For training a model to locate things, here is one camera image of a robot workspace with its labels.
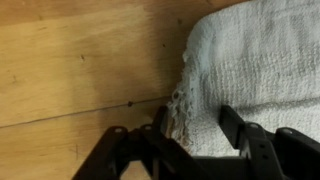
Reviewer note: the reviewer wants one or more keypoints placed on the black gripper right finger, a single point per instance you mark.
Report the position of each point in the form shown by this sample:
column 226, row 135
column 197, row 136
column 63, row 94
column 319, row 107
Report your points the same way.
column 256, row 150

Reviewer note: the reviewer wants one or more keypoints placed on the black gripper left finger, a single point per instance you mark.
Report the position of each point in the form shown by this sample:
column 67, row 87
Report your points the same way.
column 160, row 150

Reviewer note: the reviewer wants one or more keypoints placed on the white frayed cotton towel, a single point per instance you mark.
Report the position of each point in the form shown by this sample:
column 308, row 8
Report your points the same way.
column 260, row 66

